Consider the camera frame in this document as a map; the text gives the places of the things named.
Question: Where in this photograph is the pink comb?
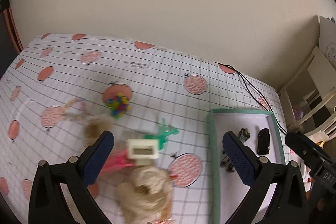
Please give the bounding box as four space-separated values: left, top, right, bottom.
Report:
100 150 135 175

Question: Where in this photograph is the black toy car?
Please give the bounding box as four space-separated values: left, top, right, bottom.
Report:
256 128 270 156

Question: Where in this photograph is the cotton swab bag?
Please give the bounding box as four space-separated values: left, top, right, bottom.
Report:
84 115 113 147

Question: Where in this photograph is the black gold action figure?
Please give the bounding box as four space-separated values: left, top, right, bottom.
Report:
220 128 251 173

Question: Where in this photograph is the cream hair claw clip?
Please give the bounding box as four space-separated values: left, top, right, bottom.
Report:
126 139 159 160

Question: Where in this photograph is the cream lace scrunchie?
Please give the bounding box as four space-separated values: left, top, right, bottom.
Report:
116 166 173 223

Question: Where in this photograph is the colourful bead toy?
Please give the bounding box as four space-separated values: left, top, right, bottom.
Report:
106 93 130 118

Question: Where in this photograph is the green plastic figure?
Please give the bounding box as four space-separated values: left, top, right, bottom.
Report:
143 118 179 151

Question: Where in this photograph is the cream shelf unit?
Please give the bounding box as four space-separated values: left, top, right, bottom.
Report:
279 47 335 132

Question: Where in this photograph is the white commemorative book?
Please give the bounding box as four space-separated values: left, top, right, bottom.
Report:
318 16 336 68

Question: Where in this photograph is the black cable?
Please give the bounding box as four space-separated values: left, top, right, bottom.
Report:
216 62 288 135

